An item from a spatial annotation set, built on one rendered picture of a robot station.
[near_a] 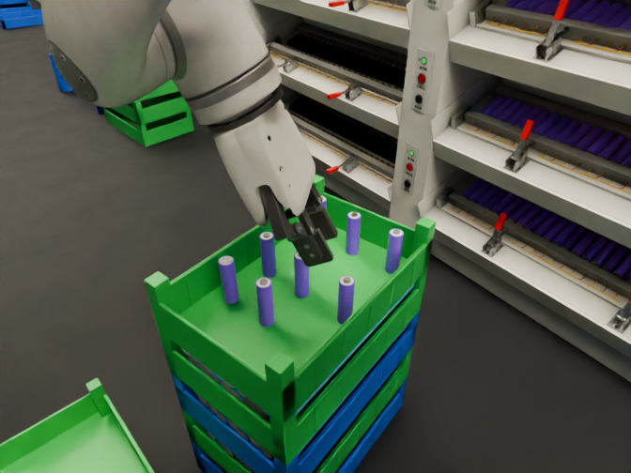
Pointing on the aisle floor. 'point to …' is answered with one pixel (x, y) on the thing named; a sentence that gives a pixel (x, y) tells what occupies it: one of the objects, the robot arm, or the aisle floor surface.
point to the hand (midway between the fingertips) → (315, 236)
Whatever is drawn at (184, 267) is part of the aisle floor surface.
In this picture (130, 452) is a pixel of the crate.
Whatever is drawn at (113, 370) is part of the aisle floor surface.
